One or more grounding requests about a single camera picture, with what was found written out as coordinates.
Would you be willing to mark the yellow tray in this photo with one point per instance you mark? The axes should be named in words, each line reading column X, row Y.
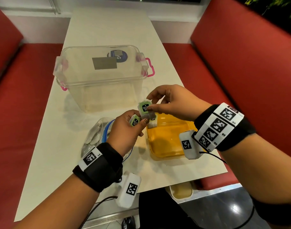
column 164, row 140

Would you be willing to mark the black left wristband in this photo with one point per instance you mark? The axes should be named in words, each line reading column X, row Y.
column 100, row 171

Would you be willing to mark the person's left hand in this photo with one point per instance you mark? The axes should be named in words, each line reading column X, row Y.
column 124, row 133

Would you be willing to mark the person's left forearm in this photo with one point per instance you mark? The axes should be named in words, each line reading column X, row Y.
column 59, row 207

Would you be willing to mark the green leafy plant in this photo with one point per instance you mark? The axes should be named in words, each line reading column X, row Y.
column 250, row 0

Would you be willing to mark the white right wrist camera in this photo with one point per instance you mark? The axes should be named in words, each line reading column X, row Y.
column 192, row 152

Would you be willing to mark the person's right forearm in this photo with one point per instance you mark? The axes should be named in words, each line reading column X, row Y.
column 262, row 174

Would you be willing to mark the black wristband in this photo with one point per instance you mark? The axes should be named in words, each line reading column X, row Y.
column 241, row 133
column 100, row 171

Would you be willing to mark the tea bags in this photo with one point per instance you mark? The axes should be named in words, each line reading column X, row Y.
column 135, row 121

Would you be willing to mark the person's right hand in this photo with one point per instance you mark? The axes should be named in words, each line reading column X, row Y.
column 181, row 102

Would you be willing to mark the black and white shoe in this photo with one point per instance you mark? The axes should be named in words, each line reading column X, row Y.
column 128, row 222

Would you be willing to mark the black right wristband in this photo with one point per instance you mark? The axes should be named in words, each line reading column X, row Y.
column 241, row 133

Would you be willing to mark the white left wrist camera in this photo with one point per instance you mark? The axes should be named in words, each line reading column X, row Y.
column 126, row 200

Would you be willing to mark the clear zip bag blue seal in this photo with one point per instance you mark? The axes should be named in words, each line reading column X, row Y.
column 94, row 138

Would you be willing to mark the person's black sleeve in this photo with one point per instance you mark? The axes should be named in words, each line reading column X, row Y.
column 279, row 214

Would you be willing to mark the person's black trousers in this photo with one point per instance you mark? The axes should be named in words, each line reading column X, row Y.
column 159, row 212

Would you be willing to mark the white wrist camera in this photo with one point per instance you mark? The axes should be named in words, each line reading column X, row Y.
column 126, row 200
column 192, row 152

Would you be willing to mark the yellow lid under table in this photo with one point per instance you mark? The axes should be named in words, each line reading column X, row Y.
column 181, row 190

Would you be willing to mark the red bench seat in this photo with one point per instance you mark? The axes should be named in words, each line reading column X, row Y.
column 250, row 57
column 16, row 104

